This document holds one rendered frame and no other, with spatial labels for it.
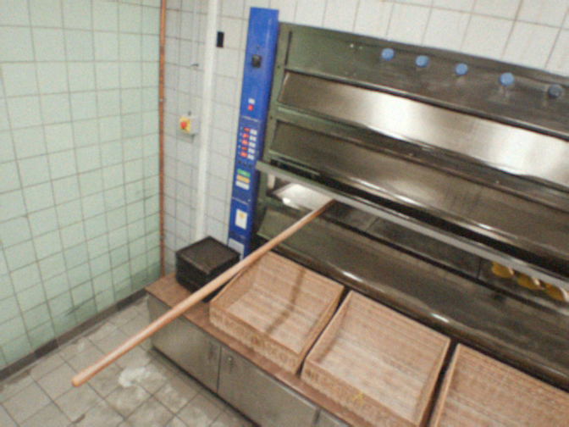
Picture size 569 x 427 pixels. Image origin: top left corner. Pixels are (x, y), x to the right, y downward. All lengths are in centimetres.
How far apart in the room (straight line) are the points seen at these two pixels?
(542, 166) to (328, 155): 91
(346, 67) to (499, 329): 141
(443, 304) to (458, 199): 54
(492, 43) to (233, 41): 124
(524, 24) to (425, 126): 50
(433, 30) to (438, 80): 20
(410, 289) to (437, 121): 83
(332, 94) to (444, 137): 55
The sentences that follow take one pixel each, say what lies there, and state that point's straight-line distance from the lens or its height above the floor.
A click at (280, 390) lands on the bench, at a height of 49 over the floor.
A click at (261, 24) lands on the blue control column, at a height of 208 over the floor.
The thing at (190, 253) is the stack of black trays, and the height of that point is 80.
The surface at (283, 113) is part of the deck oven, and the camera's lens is 189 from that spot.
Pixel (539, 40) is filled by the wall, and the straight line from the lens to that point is 160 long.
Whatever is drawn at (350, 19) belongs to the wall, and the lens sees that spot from 173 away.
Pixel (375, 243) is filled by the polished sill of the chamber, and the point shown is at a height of 117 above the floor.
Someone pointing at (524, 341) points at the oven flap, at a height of 100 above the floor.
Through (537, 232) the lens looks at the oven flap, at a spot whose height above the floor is 151.
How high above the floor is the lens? 205
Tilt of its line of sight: 27 degrees down
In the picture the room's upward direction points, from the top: 10 degrees clockwise
